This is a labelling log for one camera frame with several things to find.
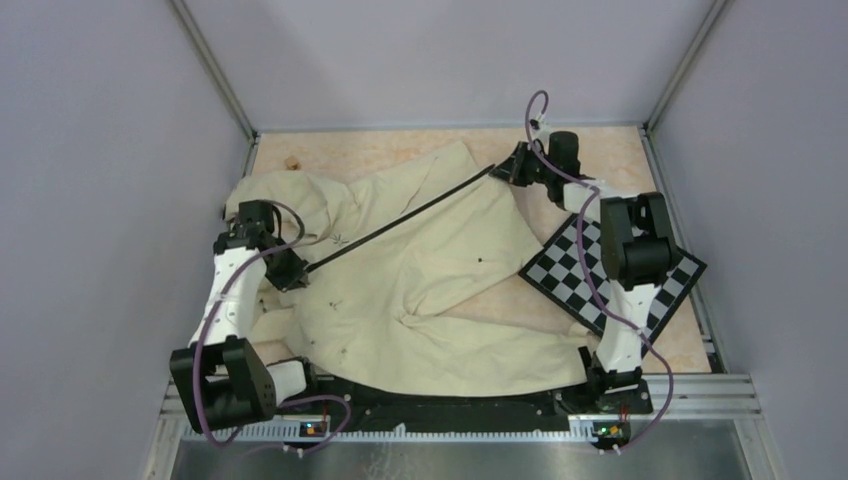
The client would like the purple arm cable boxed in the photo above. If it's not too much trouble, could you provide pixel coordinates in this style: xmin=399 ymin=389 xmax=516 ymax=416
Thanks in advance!
xmin=524 ymin=89 xmax=676 ymax=456
xmin=190 ymin=201 xmax=352 ymax=458

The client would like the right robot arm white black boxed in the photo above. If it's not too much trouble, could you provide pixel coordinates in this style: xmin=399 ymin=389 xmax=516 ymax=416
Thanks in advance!
xmin=490 ymin=131 xmax=681 ymax=412

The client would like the beige zip jacket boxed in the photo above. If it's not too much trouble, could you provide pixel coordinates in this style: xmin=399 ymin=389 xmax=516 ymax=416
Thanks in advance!
xmin=225 ymin=141 xmax=586 ymax=397

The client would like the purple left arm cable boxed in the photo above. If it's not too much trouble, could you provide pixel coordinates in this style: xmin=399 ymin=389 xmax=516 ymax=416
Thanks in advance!
xmin=190 ymin=201 xmax=352 ymax=458

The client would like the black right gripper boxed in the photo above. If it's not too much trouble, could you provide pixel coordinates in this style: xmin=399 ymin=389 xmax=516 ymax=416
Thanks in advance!
xmin=492 ymin=142 xmax=557 ymax=188

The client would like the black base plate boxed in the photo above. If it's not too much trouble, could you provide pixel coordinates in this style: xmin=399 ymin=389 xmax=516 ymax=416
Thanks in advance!
xmin=277 ymin=376 xmax=656 ymax=433

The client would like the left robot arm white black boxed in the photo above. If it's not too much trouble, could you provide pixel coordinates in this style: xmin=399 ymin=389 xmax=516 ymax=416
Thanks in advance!
xmin=169 ymin=200 xmax=321 ymax=435

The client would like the small brown cork piece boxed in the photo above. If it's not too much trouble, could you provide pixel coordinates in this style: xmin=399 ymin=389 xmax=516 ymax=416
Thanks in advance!
xmin=284 ymin=156 xmax=300 ymax=170

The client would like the black white checkerboard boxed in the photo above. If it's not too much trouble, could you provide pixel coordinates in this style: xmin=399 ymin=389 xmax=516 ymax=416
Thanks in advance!
xmin=517 ymin=213 xmax=708 ymax=346

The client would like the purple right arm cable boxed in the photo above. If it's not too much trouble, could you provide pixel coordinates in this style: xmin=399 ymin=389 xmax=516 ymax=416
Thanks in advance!
xmin=524 ymin=89 xmax=676 ymax=456

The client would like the aluminium frame rail front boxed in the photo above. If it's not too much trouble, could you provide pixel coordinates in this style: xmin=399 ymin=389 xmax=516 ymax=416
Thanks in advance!
xmin=158 ymin=374 xmax=763 ymax=444

